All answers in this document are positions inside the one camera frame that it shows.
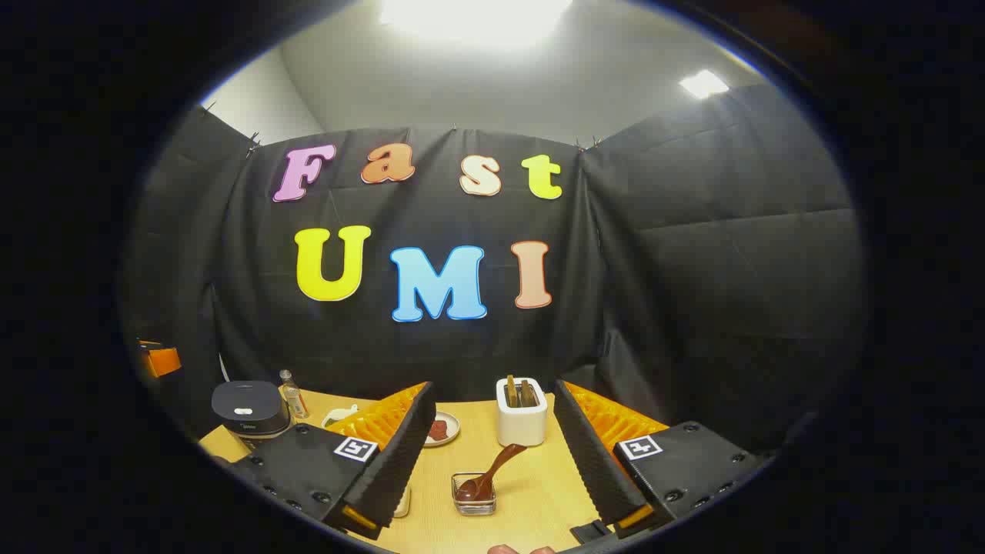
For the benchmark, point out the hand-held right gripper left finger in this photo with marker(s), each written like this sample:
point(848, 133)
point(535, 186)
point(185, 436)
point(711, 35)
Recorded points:
point(400, 462)

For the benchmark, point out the clear glass container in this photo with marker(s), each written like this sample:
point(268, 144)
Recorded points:
point(402, 502)

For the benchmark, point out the small clear bottle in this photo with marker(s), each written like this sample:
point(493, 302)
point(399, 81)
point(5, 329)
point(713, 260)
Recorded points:
point(293, 396)

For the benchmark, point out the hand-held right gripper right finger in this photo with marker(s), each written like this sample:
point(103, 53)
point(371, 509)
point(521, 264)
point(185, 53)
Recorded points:
point(592, 462)

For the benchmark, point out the ceiling light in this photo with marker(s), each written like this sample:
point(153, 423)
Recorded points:
point(473, 19)
point(703, 84)

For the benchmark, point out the black backdrop cloth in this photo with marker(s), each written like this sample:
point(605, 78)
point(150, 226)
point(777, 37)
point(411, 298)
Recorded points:
point(692, 308)

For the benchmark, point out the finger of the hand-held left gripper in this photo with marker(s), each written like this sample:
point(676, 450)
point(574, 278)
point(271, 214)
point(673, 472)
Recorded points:
point(161, 362)

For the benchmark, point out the white utensil holder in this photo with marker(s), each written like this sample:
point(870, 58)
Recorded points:
point(522, 427)

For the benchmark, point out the dark grey rice cooker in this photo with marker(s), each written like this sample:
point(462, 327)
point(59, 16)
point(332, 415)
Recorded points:
point(246, 404)

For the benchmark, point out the round white plate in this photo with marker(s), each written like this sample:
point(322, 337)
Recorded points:
point(452, 427)

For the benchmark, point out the white divided bean dish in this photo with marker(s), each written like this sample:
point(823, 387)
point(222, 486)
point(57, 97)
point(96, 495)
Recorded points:
point(338, 417)

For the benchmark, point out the dark brown wooden spoon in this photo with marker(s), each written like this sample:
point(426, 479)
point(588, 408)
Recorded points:
point(481, 481)

